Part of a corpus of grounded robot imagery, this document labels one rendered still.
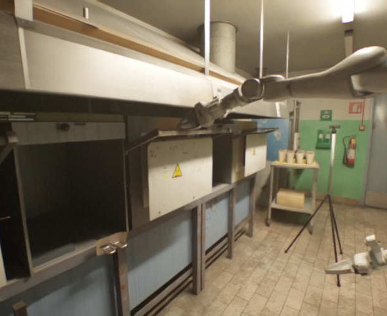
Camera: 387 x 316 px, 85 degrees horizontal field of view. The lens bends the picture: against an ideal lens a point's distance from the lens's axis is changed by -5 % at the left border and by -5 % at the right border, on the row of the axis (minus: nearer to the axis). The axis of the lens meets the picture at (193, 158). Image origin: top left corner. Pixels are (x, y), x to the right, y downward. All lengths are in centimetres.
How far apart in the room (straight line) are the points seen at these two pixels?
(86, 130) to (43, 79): 41
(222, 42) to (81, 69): 203
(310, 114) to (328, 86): 418
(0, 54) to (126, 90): 34
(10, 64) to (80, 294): 105
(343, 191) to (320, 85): 433
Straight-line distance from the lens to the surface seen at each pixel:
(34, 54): 69
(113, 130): 110
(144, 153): 124
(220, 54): 257
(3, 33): 69
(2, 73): 65
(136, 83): 84
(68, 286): 129
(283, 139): 393
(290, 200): 340
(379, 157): 488
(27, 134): 95
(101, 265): 135
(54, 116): 100
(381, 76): 64
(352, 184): 491
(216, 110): 86
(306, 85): 71
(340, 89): 67
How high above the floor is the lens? 141
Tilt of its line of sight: 8 degrees down
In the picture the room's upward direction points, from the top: straight up
